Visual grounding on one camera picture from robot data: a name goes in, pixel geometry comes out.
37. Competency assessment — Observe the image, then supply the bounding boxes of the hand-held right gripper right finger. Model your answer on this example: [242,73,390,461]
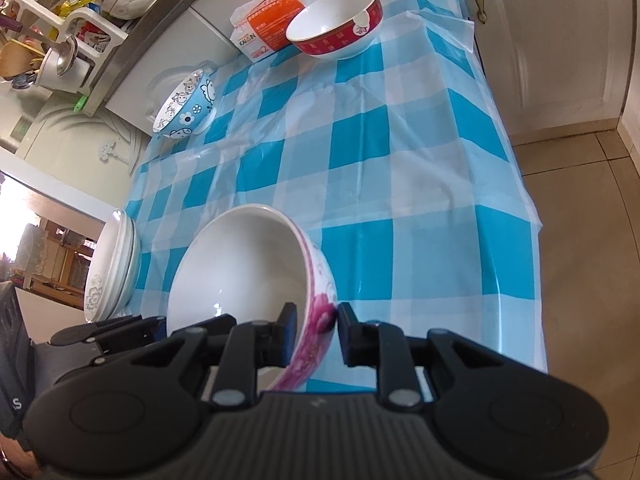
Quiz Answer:
[337,302,576,411]

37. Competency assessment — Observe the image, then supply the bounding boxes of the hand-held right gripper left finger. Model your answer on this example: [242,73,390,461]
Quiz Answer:
[52,302,299,411]

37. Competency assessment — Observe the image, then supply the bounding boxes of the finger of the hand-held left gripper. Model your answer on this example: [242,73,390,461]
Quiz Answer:
[48,315,167,350]

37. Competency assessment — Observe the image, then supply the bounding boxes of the white bowl pink flowers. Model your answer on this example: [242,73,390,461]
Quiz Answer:
[166,203,338,393]

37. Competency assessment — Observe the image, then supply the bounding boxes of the wooden cabinet lace cover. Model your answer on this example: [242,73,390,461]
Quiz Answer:
[12,220,97,297]

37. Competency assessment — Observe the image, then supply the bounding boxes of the blue checked tablecloth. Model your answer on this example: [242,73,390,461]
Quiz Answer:
[122,0,549,396]

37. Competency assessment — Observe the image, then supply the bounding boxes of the frosted glass sliding door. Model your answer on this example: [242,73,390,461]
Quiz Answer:
[0,72,153,223]

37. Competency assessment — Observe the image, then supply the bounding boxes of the blue cartoon bowl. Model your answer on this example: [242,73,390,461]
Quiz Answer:
[152,71,218,139]

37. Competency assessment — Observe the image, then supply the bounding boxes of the white utensil holder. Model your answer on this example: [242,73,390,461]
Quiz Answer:
[37,50,97,94]

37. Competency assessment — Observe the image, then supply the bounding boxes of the wooden spatula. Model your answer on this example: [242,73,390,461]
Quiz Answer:
[0,40,37,82]

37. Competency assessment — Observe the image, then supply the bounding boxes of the white rack red label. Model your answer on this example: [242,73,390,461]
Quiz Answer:
[2,0,129,68]

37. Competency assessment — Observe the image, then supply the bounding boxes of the steel counter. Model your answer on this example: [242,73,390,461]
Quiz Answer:
[79,0,283,111]

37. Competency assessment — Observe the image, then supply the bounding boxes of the orange white packet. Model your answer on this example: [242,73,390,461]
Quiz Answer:
[230,0,315,64]

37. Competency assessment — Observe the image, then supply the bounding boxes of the red rimmed white bowl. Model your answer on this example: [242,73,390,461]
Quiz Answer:
[285,0,384,61]

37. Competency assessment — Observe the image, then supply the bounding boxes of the steel ladle white handle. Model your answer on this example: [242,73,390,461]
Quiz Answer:
[52,35,82,79]

